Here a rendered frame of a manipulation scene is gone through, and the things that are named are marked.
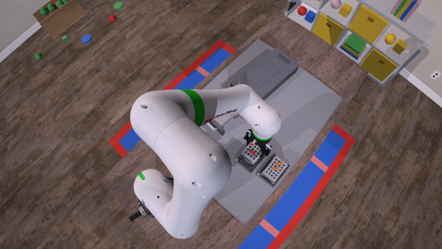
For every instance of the white tube rack with holes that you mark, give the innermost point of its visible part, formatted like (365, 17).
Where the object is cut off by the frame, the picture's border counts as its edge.
(271, 174)
(247, 155)

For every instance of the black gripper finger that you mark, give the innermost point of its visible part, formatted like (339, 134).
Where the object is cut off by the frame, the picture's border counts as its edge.
(265, 150)
(248, 139)

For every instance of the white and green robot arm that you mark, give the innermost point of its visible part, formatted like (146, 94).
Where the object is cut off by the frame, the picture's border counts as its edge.
(169, 121)

